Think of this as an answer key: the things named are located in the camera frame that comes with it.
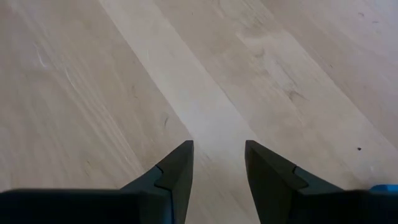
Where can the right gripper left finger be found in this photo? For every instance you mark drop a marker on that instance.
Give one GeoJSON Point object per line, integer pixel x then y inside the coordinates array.
{"type": "Point", "coordinates": [171, 183]}

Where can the blue wooden block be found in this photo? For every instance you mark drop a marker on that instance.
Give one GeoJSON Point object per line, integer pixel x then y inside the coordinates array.
{"type": "Point", "coordinates": [384, 187]}

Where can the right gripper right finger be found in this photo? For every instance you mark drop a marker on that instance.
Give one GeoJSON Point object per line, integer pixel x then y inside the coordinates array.
{"type": "Point", "coordinates": [273, 183]}

